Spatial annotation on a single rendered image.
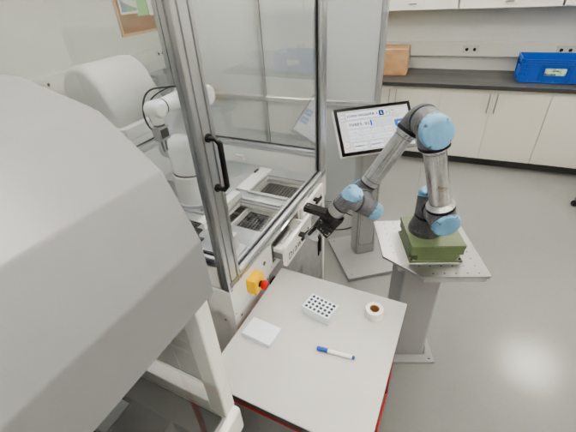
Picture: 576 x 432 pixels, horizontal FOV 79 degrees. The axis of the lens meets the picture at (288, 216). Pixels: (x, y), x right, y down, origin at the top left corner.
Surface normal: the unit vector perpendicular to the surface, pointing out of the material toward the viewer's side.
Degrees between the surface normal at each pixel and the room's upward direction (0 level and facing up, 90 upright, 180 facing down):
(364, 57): 90
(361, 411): 0
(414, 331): 90
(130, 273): 69
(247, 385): 0
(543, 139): 90
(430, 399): 0
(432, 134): 83
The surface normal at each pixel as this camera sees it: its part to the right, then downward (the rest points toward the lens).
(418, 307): -0.04, 0.56
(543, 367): -0.05, -0.83
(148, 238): 0.82, -0.11
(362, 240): 0.21, 0.54
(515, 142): -0.38, 0.54
